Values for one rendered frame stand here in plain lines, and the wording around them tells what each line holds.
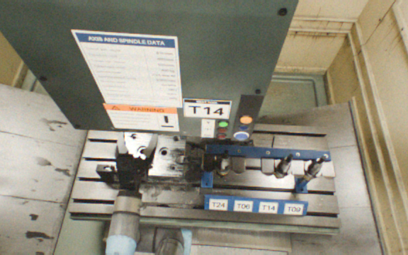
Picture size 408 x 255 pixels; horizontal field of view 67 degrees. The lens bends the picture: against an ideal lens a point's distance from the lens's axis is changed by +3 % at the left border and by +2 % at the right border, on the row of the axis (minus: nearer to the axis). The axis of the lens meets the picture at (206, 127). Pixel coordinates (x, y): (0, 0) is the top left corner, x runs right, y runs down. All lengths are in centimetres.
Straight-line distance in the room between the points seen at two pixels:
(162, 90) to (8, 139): 142
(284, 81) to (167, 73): 169
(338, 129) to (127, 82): 140
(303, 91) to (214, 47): 172
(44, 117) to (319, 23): 165
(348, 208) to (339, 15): 102
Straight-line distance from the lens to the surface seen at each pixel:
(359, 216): 166
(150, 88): 60
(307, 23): 191
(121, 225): 87
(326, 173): 121
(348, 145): 177
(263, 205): 139
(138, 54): 53
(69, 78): 64
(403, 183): 147
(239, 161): 114
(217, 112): 65
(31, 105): 202
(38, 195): 183
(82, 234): 177
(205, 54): 51
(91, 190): 150
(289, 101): 211
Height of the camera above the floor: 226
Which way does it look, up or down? 61 degrees down
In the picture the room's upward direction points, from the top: 3 degrees clockwise
